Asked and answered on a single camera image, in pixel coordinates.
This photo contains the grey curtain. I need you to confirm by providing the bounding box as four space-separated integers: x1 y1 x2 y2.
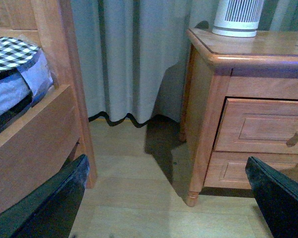
70 0 298 129

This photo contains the wooden nightstand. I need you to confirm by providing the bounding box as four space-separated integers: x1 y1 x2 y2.
180 28 298 207

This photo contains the checkered black white cloth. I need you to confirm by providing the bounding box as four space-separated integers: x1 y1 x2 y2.
0 37 40 72

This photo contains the wooden drawer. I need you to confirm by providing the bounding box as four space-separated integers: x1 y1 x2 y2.
214 98 298 154
204 152 298 189

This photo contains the white cylindrical air purifier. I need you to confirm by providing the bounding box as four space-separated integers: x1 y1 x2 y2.
212 0 264 38

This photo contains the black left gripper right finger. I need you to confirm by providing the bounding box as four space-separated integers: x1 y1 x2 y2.
245 156 298 238

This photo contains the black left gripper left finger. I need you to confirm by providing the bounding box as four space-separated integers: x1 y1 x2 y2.
0 155 89 238

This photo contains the wooden bed frame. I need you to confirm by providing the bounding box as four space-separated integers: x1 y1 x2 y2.
0 0 97 213

